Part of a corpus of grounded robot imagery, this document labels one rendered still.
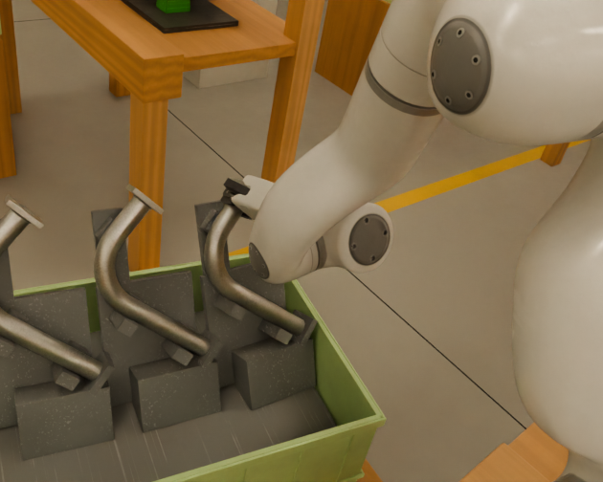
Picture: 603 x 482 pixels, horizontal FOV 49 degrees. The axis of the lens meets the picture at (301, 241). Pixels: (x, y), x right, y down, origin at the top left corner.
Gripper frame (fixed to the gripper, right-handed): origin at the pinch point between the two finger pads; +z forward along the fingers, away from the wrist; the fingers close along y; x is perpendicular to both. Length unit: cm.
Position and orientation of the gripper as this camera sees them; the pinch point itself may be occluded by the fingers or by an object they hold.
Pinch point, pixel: (241, 202)
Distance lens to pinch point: 103.4
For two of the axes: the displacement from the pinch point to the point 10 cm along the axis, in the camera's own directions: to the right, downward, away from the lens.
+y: -6.4, -5.3, -5.5
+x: -5.4, 8.3, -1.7
